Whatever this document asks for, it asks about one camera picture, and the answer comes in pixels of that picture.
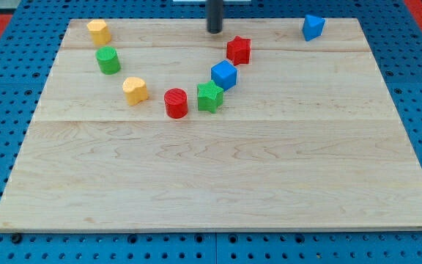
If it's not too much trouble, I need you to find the green star block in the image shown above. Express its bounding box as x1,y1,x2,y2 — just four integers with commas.
197,80,223,114

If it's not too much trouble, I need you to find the red star block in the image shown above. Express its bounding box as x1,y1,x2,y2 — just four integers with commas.
226,36,251,66

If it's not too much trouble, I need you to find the red cylinder block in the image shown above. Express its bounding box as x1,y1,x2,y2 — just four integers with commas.
164,88,188,119

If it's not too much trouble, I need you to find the blue cube block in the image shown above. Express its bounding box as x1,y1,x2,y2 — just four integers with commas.
211,60,237,91

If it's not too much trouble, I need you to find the light wooden board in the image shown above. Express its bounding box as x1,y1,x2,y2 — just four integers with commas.
0,18,422,233

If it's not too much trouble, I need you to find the yellow heart block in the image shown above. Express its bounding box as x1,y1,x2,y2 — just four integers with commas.
122,77,149,106

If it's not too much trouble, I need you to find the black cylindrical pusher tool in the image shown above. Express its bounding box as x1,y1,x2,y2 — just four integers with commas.
205,0,223,34

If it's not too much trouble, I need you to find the green cylinder block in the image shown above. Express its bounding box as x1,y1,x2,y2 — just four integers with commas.
95,46,121,75

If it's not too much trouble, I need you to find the yellow pentagon block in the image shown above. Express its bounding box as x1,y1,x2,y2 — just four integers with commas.
86,19,111,46

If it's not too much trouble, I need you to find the blue triangular block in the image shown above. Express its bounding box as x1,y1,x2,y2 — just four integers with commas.
302,15,325,42

